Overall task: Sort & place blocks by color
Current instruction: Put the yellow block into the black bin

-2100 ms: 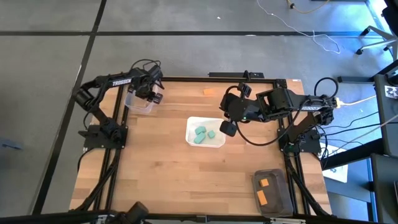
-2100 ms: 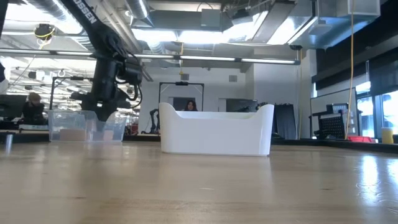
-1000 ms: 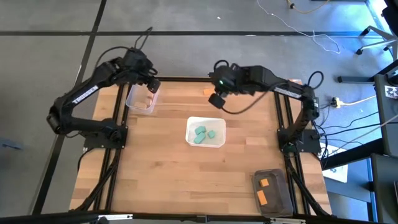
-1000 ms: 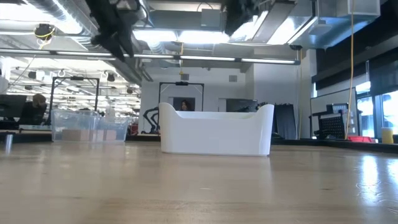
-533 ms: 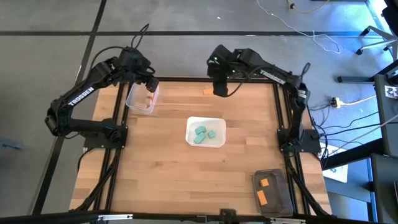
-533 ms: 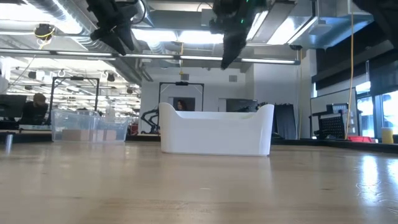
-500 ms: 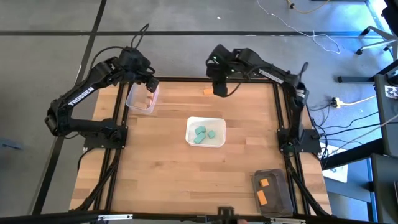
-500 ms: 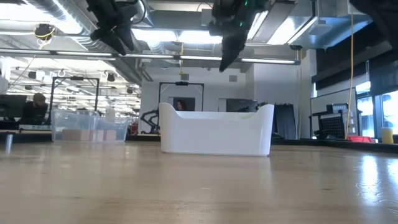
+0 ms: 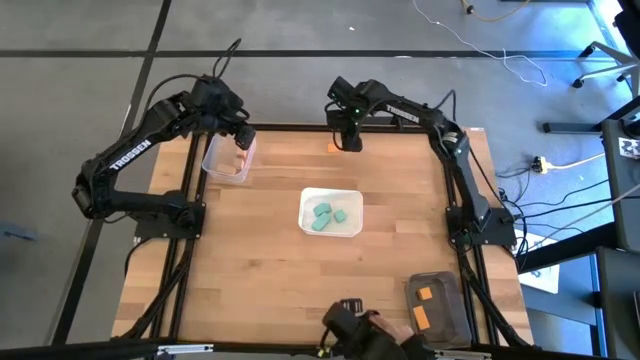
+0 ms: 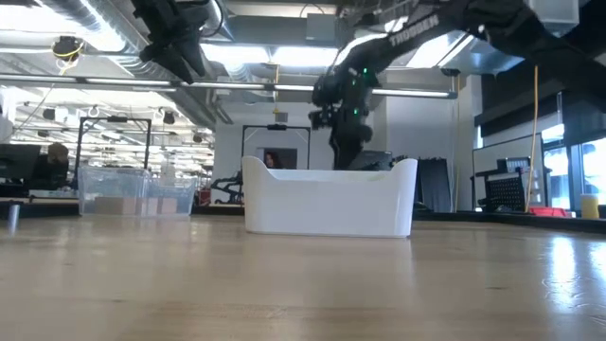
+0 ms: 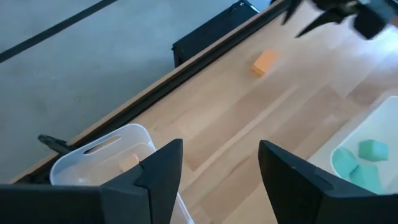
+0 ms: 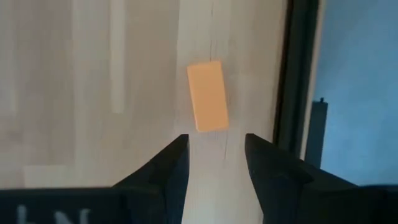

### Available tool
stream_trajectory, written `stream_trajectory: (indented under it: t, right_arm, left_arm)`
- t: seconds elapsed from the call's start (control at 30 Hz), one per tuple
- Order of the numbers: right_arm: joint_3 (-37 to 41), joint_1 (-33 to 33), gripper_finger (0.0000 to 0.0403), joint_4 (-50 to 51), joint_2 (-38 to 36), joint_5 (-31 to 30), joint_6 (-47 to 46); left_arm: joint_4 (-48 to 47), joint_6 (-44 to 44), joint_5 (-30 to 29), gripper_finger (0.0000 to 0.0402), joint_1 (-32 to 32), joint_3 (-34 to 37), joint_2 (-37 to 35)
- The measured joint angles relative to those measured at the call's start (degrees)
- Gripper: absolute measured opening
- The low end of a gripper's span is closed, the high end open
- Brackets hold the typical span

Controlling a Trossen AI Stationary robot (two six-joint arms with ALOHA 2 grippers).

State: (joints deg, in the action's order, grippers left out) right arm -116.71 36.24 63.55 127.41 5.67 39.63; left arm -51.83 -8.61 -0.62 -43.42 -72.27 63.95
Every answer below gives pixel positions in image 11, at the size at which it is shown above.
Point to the clear plastic bin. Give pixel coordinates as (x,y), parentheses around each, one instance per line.
(93,168)

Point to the black aluminium table frame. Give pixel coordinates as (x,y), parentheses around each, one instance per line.
(155,92)

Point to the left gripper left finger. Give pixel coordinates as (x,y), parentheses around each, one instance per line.
(93,205)

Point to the black flat mount plate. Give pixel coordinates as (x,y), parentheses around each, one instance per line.
(211,31)

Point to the orange block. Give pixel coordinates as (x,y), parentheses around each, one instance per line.
(264,62)

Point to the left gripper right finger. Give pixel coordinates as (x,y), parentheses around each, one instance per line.
(311,199)

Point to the natural wood block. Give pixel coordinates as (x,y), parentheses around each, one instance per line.
(129,162)

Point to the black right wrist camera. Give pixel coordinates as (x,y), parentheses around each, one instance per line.
(371,23)

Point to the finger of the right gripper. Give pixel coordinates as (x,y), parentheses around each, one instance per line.
(291,11)
(326,20)

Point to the black frame corner bracket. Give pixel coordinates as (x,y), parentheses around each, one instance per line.
(54,143)

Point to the white plastic bin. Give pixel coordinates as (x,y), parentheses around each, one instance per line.
(382,124)

